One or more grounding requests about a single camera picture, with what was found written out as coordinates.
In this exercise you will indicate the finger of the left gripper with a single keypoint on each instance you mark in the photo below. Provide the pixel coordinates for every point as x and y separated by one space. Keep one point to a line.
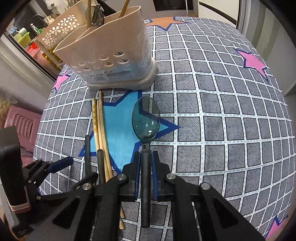
59 165
56 187

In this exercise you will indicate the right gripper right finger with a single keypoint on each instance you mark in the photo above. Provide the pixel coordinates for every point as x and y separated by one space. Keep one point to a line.
199 212

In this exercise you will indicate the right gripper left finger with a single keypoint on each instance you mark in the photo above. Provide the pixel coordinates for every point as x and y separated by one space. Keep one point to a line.
88 211

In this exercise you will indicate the wooden chopstick patterned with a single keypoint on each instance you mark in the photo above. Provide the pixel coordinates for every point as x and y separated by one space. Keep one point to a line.
107 157

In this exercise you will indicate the wooden chopstick blue tip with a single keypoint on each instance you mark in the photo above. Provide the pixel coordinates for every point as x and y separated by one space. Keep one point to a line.
102 170

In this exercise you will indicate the pink plastic stool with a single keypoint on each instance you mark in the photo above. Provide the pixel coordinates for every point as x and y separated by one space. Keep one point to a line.
26 123

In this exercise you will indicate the bag of soybeans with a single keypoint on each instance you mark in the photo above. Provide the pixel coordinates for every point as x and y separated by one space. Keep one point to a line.
5 103

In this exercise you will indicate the grey checkered tablecloth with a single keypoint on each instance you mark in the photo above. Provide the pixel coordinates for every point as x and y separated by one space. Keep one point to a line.
224 122

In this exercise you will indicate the red plastic basket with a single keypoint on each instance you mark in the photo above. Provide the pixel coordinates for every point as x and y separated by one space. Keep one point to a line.
33 49

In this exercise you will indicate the beige utensil holder caddy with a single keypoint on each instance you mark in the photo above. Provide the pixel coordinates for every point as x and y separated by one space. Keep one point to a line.
117 54

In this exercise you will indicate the green plastic basket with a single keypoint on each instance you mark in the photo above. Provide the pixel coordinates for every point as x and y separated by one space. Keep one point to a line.
24 40

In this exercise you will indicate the beige perforated storage rack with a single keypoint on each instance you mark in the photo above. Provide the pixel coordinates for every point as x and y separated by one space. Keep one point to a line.
60 28

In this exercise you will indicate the built-in black oven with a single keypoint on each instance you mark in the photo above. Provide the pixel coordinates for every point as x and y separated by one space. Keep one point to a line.
167 5

